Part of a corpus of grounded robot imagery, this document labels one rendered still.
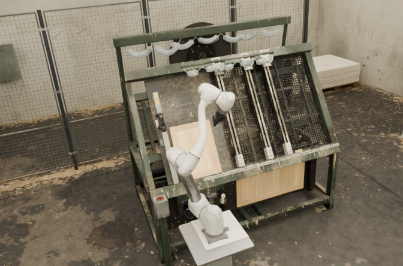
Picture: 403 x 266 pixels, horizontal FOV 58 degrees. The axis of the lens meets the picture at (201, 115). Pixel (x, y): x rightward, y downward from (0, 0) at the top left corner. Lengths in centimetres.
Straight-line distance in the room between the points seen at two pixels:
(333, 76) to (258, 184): 459
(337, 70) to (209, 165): 524
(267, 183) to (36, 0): 569
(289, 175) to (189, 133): 141
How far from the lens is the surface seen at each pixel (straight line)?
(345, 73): 859
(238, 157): 380
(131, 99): 367
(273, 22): 467
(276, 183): 443
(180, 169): 272
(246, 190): 427
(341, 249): 435
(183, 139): 371
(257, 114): 395
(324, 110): 439
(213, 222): 307
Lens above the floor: 293
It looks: 23 degrees down
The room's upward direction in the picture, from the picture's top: 4 degrees counter-clockwise
